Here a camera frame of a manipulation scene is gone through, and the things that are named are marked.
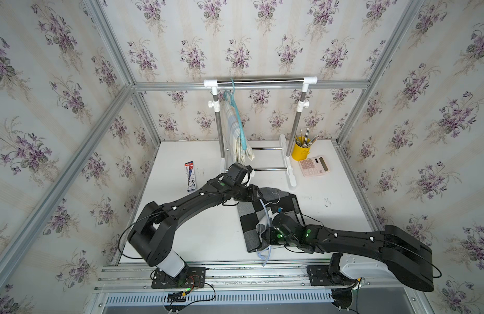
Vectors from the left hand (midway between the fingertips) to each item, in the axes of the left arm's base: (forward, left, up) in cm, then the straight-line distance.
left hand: (262, 199), depth 82 cm
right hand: (-13, 0, -9) cm, 16 cm away
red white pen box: (+19, +36, -11) cm, 42 cm away
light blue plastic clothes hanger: (-19, 0, -11) cm, 22 cm away
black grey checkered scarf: (-4, +2, -10) cm, 11 cm away
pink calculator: (+25, -32, -9) cm, 41 cm away
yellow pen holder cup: (+31, -23, -5) cm, 39 cm away
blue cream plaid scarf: (+17, +9, +11) cm, 23 cm away
